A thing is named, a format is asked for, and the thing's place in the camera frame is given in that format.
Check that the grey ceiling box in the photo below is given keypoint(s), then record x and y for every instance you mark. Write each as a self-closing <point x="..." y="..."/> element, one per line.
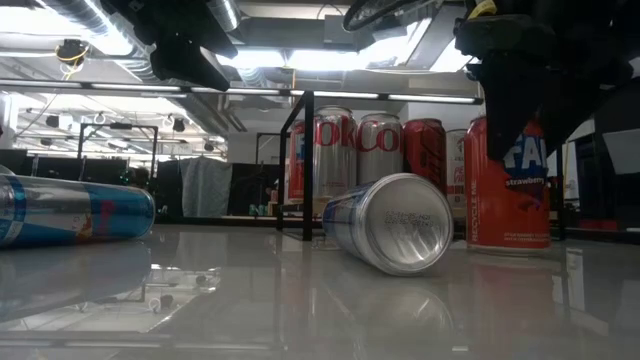
<point x="335" y="32"/>

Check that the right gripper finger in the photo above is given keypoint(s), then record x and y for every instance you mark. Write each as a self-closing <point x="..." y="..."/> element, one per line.
<point x="570" y="115"/>
<point x="510" y="95"/>

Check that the yellow gripper tag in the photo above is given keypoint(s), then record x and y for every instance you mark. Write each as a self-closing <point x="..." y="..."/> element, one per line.
<point x="484" y="7"/>

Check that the ceiling light panel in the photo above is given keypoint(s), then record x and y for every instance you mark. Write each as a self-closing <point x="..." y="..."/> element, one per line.
<point x="310" y="59"/>

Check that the small silver ceiling duct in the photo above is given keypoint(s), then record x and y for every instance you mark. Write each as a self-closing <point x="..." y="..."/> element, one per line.
<point x="225" y="12"/>

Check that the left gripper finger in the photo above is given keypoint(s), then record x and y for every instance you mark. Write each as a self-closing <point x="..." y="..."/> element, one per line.
<point x="185" y="67"/>
<point x="217" y="37"/>

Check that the silver Diet Coke can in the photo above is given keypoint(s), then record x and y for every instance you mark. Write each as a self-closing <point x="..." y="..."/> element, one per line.
<point x="380" y="150"/>
<point x="335" y="150"/>

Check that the blue silver Red Bull can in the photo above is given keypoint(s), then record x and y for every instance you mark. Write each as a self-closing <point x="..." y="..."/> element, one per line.
<point x="400" y="225"/>
<point x="60" y="210"/>

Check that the wooden shelf with black frame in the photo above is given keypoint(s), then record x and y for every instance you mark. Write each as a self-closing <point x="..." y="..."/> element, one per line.
<point x="307" y="165"/>

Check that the dark red soda can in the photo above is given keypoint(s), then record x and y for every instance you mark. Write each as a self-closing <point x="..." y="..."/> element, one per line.
<point x="425" y="150"/>

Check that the grey hanging cloth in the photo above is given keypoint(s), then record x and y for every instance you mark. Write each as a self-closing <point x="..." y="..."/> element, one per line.
<point x="205" y="185"/>

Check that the black metal frame stand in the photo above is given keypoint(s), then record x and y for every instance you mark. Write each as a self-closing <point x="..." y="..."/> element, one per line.
<point x="117" y="125"/>

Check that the orange-red Fanta can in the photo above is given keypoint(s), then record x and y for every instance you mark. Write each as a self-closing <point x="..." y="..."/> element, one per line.
<point x="297" y="160"/>

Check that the white Celsius Peach Vibe can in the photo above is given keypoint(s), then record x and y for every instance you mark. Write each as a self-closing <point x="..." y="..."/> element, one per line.
<point x="456" y="165"/>

